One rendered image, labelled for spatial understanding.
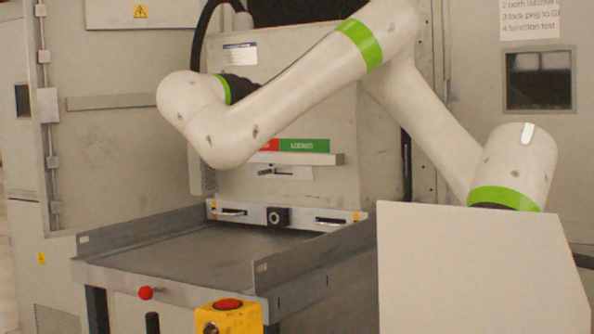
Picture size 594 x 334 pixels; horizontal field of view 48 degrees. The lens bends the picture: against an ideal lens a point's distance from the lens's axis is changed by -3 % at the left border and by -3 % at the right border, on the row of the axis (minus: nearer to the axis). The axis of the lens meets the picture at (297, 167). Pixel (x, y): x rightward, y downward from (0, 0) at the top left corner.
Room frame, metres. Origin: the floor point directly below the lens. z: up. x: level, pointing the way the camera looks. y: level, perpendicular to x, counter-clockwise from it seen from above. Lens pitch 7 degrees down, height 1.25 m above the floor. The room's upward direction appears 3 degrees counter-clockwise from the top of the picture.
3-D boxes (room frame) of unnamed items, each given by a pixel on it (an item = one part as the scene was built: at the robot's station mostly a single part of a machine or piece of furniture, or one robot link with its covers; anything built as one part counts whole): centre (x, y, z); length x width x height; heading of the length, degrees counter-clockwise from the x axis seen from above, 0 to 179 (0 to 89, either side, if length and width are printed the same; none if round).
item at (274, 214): (1.79, 0.06, 0.90); 0.06 x 0.03 x 0.05; 54
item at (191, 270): (1.71, 0.12, 0.82); 0.68 x 0.62 x 0.06; 144
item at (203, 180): (1.88, 0.26, 1.04); 0.08 x 0.05 x 0.17; 144
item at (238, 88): (1.43, 0.15, 1.22); 0.09 x 0.06 x 0.12; 54
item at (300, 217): (1.82, 0.04, 0.90); 0.54 x 0.05 x 0.06; 54
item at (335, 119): (1.81, 0.05, 1.15); 0.48 x 0.01 x 0.48; 54
